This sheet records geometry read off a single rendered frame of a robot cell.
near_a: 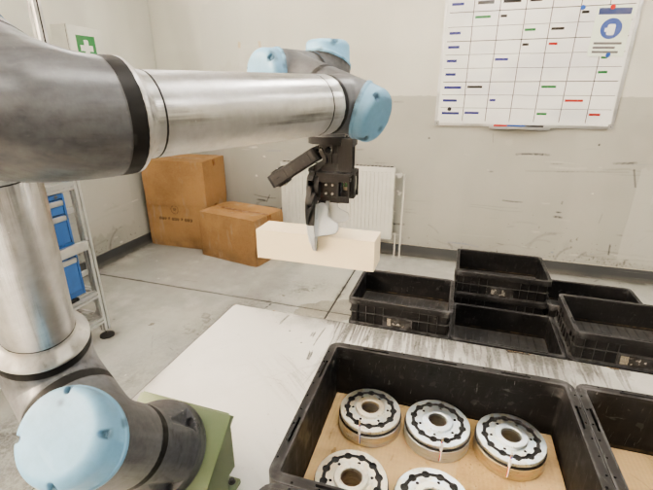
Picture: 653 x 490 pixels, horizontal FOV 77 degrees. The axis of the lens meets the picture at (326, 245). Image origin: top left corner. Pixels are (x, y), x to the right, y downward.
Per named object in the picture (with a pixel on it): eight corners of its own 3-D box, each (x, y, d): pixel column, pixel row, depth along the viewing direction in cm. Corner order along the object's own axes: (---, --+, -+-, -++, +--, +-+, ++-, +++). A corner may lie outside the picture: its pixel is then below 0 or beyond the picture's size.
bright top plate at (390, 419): (330, 423, 67) (330, 420, 66) (352, 384, 75) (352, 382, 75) (391, 442, 63) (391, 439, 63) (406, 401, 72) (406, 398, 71)
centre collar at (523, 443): (492, 443, 62) (493, 440, 62) (495, 421, 66) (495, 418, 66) (528, 455, 60) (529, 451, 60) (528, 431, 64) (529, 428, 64)
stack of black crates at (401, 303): (346, 389, 178) (347, 297, 162) (361, 350, 205) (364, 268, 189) (440, 409, 167) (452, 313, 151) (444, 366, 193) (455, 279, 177)
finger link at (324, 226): (333, 255, 74) (338, 203, 73) (303, 251, 76) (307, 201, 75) (338, 253, 77) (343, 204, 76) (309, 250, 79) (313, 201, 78)
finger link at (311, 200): (311, 226, 73) (315, 176, 73) (302, 225, 74) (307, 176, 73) (319, 226, 78) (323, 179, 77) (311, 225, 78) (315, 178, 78)
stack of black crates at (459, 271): (445, 353, 202) (456, 270, 186) (448, 323, 229) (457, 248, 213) (533, 368, 191) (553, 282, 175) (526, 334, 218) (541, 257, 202)
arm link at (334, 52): (292, 39, 67) (325, 43, 73) (293, 109, 71) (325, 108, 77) (327, 35, 62) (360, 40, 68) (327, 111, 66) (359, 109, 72)
